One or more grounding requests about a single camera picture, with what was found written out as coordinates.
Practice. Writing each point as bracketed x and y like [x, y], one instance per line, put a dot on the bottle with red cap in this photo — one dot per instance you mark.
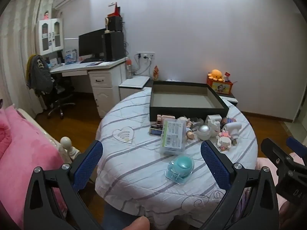
[129, 69]

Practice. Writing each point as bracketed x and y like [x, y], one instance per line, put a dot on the white wall socket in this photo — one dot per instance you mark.
[146, 55]

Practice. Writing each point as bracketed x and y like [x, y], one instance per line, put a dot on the small black speaker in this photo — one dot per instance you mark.
[116, 24]

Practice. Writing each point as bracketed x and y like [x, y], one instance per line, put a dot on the black office chair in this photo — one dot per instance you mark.
[60, 98]

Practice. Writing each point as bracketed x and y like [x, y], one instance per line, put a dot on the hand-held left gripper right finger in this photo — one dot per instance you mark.
[213, 165]

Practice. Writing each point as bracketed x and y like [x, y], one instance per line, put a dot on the grey jacket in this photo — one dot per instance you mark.
[39, 74]

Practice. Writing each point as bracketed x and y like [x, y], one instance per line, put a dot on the small red white toy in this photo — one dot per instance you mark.
[227, 76]

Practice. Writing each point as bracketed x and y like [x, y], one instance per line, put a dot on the beige curtain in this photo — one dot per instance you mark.
[16, 40]

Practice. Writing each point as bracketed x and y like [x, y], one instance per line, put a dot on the white bed frame post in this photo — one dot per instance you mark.
[67, 146]

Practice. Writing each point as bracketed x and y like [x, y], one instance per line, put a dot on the blue white box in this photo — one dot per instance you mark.
[70, 56]

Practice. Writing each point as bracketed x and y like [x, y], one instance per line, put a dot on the low white cabinet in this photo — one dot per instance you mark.
[134, 86]

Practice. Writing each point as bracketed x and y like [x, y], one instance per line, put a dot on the orange figure ornament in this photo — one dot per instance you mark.
[156, 73]

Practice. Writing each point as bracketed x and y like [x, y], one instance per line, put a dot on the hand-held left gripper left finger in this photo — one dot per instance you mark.
[87, 165]

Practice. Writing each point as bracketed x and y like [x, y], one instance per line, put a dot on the pink doll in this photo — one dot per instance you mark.
[46, 15]

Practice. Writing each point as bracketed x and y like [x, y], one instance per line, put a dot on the orange octopus plush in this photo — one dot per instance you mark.
[215, 74]

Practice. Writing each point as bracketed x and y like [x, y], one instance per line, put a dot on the clear plastic box green label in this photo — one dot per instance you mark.
[174, 134]

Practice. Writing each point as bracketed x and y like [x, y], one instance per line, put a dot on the pink blanket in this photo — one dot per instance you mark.
[26, 153]

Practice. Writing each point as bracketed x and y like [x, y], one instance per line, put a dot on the dark shiny case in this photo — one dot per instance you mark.
[155, 130]

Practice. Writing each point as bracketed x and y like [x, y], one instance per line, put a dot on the black shallow tray box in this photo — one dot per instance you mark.
[168, 112]

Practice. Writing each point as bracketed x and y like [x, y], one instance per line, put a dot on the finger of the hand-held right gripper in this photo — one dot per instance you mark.
[271, 148]
[293, 142]

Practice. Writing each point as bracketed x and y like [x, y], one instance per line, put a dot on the black computer monitor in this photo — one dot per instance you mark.
[91, 44]

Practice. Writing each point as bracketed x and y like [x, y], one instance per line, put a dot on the white desk with drawers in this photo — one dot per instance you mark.
[105, 86]

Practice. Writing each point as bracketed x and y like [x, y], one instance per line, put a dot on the white hutch cabinet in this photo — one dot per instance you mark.
[50, 37]

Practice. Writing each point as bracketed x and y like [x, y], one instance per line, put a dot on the pink building block toy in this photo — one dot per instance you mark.
[224, 140]

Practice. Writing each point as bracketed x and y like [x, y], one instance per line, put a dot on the beige doll figurine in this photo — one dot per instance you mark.
[182, 119]

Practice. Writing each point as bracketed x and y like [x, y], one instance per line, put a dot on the white cat figurine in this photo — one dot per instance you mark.
[214, 125]

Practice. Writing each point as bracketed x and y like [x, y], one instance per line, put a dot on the small purple toy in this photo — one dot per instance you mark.
[229, 120]

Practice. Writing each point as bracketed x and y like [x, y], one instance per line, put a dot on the large black speaker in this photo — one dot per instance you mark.
[115, 46]

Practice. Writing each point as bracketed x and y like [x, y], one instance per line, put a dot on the white handheld device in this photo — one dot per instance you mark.
[230, 128]

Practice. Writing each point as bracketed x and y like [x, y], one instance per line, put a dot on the red storage box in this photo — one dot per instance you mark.
[221, 87]

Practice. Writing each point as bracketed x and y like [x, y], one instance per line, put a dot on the black top low bench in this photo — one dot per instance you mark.
[229, 98]

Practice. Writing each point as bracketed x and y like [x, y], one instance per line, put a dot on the silver ball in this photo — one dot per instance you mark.
[205, 131]

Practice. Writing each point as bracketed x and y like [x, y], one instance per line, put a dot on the person's left hand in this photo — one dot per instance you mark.
[139, 223]

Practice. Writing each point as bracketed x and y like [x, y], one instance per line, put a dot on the white plastic packet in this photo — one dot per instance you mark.
[174, 79]

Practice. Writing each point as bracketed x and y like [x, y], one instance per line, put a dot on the red paper ornament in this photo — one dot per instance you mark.
[117, 10]

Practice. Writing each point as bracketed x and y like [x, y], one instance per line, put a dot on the teal toy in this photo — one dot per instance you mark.
[182, 166]

